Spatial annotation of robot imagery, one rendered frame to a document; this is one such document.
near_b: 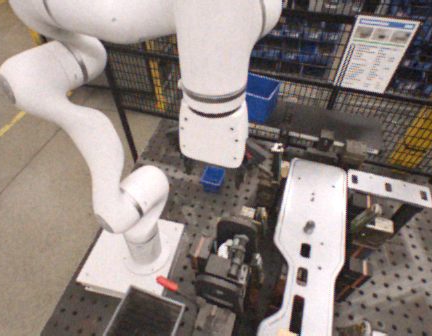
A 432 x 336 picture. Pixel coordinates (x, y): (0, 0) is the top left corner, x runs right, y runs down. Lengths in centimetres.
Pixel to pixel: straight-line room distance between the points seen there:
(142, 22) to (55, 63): 29
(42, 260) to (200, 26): 213
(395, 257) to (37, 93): 138
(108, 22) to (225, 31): 17
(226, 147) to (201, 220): 93
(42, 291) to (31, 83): 171
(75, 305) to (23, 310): 96
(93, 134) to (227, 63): 45
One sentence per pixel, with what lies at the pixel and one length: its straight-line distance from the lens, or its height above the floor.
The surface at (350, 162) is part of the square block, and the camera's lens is 124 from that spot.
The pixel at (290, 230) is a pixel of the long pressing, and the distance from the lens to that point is 97.
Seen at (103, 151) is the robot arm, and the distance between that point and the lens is 72.
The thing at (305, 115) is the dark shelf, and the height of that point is 103.
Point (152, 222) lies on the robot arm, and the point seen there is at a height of 105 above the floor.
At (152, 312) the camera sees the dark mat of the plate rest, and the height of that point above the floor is 116.
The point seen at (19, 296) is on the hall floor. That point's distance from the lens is 226.
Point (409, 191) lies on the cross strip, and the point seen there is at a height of 100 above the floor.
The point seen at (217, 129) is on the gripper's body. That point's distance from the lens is 38.
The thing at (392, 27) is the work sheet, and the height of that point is 142.
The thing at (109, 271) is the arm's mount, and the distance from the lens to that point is 116.
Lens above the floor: 182
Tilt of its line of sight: 48 degrees down
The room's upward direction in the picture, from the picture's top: straight up
